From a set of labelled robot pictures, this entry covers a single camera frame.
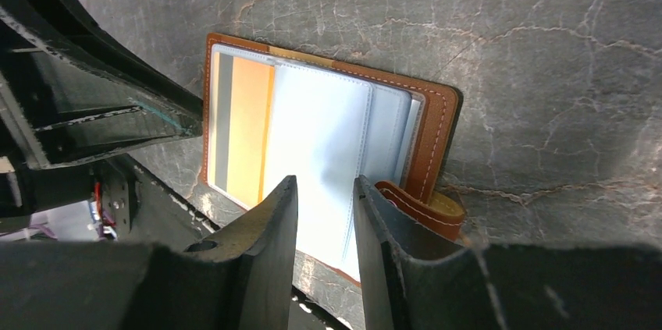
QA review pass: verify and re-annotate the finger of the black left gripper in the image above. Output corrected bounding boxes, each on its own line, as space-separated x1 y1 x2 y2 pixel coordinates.
1 0 203 170

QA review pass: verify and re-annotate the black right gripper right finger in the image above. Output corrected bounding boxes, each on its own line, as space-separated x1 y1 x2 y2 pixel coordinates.
354 176 661 329

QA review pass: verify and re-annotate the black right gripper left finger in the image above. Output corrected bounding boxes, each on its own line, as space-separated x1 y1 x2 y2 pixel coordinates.
1 176 298 329

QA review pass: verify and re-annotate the brown leather card holder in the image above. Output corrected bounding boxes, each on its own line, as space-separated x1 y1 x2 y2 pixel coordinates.
201 33 465 281

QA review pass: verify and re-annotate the gold credit card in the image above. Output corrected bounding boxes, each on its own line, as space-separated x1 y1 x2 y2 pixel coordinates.
208 53 275 208

